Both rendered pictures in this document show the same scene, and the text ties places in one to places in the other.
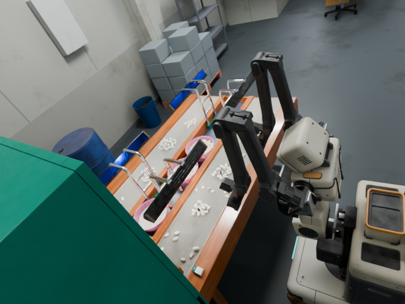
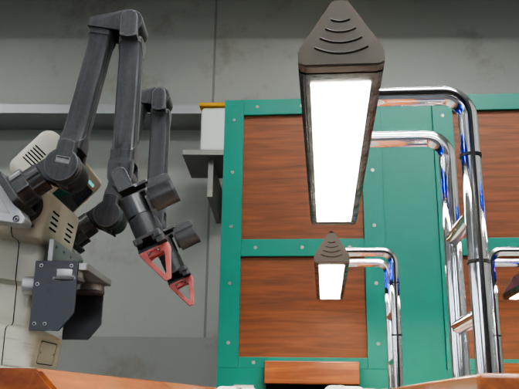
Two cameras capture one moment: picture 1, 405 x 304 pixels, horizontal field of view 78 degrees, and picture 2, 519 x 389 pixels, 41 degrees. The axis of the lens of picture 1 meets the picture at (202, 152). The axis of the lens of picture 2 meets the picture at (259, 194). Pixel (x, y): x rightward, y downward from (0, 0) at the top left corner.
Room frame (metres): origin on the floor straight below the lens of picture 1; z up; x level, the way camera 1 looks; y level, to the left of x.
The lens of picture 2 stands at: (2.42, -1.15, 0.75)
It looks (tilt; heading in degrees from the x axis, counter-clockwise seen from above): 16 degrees up; 139
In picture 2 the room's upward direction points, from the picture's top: 1 degrees clockwise
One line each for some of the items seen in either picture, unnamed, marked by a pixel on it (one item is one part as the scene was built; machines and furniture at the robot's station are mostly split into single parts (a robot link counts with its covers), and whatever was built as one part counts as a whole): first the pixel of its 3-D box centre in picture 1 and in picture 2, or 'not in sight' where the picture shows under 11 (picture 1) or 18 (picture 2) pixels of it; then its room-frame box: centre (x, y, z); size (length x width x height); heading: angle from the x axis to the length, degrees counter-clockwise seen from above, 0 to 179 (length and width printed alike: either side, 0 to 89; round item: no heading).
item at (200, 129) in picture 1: (180, 157); not in sight; (1.75, 0.20, 0.71); 1.81 x 0.06 x 0.11; 134
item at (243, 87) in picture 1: (240, 89); (335, 145); (1.81, -0.49, 1.08); 0.62 x 0.08 x 0.07; 134
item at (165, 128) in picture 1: (152, 152); not in sight; (2.03, 0.47, 0.67); 1.81 x 0.12 x 0.19; 134
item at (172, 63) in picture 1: (184, 64); not in sight; (4.29, -0.30, 0.54); 1.07 x 0.71 x 1.07; 138
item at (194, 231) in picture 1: (228, 165); not in sight; (1.39, -0.15, 0.73); 1.81 x 0.30 x 0.02; 134
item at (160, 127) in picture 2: (234, 156); (158, 162); (0.75, -0.12, 1.40); 0.11 x 0.06 x 0.43; 138
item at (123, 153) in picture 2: (264, 97); (128, 103); (1.07, -0.41, 1.40); 0.11 x 0.06 x 0.43; 138
